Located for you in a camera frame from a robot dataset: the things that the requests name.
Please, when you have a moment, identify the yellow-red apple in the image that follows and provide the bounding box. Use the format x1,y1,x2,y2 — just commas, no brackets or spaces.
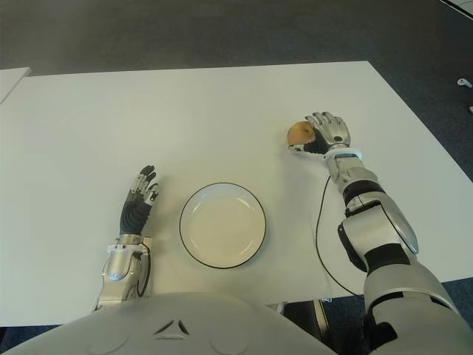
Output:
287,120,316,146

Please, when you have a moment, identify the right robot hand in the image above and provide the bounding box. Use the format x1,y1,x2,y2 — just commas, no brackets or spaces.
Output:
287,111,352,155

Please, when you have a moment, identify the grey robot torso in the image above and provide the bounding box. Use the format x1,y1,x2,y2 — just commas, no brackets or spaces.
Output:
0,291,341,355

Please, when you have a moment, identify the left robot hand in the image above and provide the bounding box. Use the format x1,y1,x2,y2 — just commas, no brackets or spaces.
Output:
118,164,160,236

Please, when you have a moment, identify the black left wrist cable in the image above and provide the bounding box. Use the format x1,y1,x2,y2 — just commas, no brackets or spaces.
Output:
135,244,152,299

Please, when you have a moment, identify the white plate black rim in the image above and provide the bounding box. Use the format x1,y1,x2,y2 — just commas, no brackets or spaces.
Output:
179,182,268,269

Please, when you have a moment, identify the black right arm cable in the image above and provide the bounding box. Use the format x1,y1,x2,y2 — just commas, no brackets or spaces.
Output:
314,175,365,297

